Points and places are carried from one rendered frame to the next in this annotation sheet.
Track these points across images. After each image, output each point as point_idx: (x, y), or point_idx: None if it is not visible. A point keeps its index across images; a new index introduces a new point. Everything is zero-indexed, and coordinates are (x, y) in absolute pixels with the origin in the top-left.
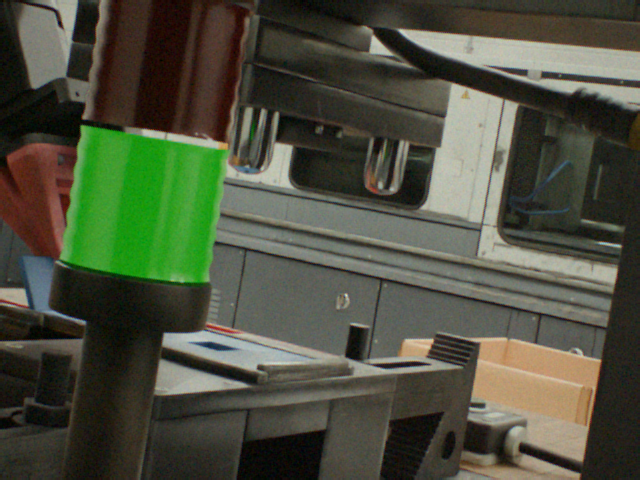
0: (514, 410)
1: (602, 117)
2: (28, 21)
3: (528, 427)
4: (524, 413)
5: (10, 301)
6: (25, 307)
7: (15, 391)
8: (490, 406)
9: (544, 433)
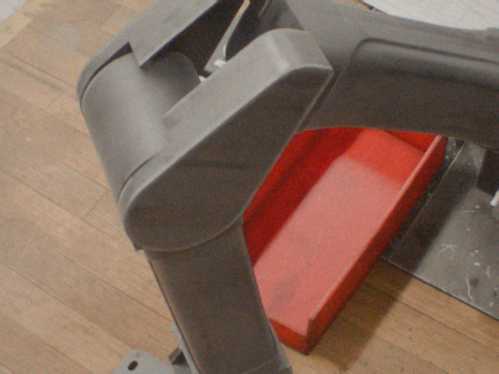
0: (61, 8)
1: None
2: None
3: (128, 6)
4: (69, 3)
5: (325, 304)
6: (335, 291)
7: None
8: (58, 21)
9: (144, 0)
